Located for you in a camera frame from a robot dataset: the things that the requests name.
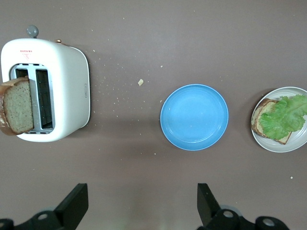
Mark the small bread crumb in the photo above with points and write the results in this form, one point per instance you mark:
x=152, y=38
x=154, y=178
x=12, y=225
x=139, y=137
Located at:
x=140, y=82

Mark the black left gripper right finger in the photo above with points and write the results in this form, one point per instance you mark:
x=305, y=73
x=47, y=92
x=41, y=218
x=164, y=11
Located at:
x=223, y=218

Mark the light crust bread slice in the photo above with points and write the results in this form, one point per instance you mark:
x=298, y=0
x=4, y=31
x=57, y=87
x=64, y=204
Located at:
x=260, y=112

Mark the white toaster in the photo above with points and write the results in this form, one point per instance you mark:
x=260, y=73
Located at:
x=67, y=91

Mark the blue plate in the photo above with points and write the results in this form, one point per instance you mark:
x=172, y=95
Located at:
x=194, y=117

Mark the green lettuce leaf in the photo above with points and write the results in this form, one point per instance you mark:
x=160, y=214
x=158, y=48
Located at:
x=285, y=117

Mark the dark crust bread slice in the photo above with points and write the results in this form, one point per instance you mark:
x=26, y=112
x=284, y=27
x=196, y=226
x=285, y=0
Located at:
x=16, y=107

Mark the beige plate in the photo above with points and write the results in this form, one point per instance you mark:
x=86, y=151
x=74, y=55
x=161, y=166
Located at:
x=271, y=145

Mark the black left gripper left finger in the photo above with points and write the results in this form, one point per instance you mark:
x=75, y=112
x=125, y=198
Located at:
x=62, y=215

